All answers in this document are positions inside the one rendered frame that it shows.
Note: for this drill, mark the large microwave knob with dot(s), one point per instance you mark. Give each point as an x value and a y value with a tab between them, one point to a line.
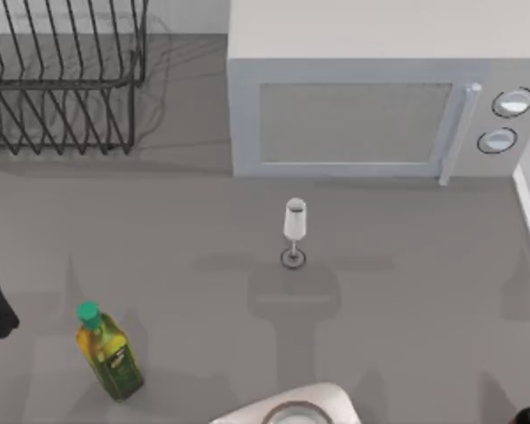
513	102

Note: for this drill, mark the clear champagne glass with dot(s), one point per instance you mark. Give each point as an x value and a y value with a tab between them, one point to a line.
294	223

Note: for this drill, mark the olive oil bottle green cap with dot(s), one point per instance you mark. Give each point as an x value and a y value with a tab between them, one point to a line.
110	358

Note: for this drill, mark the small microwave knob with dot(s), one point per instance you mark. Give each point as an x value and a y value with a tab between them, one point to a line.
497	140

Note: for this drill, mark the pale microwave oven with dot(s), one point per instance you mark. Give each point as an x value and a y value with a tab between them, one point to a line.
353	44

